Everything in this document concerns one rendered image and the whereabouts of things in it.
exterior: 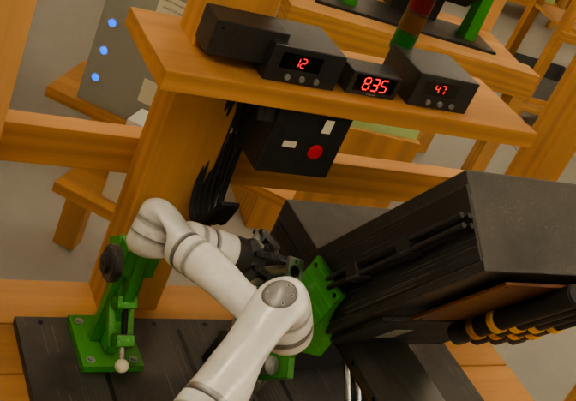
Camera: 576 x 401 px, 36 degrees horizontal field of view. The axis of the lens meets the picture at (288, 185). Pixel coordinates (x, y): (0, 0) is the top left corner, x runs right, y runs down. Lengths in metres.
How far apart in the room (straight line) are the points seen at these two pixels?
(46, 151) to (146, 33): 0.34
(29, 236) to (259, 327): 2.41
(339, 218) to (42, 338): 0.67
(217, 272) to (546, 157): 1.12
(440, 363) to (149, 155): 0.95
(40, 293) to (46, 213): 1.80
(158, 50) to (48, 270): 2.01
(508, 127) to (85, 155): 0.90
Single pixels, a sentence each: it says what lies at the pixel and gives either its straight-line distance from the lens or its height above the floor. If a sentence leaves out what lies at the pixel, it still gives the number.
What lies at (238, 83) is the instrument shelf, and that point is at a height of 1.54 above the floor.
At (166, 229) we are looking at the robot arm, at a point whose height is 1.33.
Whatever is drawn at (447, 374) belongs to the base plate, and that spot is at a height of 0.90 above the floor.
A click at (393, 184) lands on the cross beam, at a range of 2.23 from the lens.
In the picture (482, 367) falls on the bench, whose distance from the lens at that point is 2.45.
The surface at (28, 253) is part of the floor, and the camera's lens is 3.57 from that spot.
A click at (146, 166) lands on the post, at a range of 1.82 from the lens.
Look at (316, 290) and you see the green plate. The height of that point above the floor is 1.23.
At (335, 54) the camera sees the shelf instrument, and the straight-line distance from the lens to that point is 1.70.
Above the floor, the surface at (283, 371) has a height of 1.09.
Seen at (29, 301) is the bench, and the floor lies 0.88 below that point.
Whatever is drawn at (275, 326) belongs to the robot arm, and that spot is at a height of 1.39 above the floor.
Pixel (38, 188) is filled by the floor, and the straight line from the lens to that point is 3.94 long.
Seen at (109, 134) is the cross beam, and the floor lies 1.27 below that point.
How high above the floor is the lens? 2.17
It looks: 28 degrees down
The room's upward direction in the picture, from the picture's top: 25 degrees clockwise
